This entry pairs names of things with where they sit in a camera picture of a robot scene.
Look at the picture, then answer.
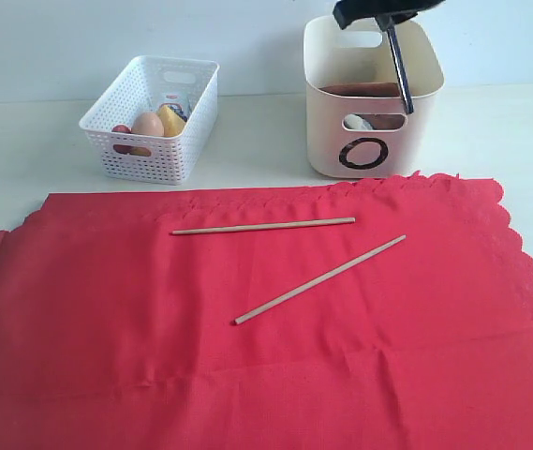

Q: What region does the wooden chopstick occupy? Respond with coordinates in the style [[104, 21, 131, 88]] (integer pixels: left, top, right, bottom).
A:
[[232, 234, 407, 325], [170, 217, 356, 235]]

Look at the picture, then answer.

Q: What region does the red sausage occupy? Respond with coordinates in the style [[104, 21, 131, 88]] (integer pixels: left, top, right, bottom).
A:
[[111, 124, 132, 155]]

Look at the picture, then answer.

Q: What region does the red table cloth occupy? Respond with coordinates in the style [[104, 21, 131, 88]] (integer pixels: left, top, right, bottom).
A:
[[0, 174, 533, 449]]

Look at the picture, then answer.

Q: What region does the cream plastic bin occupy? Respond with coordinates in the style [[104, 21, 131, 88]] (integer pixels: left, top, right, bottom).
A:
[[304, 16, 445, 178]]

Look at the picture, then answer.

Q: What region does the upper wooden chopstick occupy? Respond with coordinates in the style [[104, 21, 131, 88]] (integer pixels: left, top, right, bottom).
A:
[[232, 234, 407, 325]]

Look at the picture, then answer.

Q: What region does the brown wooden plate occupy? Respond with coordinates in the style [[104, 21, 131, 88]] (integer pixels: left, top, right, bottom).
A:
[[321, 82, 405, 130]]

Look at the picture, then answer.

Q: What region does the white ceramic bowl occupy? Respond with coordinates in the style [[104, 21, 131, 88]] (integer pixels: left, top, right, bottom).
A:
[[343, 114, 374, 131]]

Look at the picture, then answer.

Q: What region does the white perforated plastic basket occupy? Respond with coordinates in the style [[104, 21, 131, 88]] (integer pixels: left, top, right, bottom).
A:
[[79, 55, 219, 185]]

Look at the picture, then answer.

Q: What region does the yellow lemon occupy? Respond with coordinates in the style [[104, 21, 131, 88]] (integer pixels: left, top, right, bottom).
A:
[[130, 147, 152, 157]]

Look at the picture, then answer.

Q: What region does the blue white milk carton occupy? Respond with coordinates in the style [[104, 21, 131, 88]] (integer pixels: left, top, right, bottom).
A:
[[157, 91, 192, 122]]

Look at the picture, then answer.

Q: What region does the steel table knife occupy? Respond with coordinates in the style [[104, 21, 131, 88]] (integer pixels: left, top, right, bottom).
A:
[[386, 24, 414, 115]]

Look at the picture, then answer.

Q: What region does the beige egg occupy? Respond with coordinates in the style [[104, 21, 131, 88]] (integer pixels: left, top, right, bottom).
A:
[[131, 112, 164, 137]]

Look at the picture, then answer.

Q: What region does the lower wooden chopstick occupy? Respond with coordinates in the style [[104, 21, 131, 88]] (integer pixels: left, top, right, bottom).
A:
[[170, 217, 356, 235]]

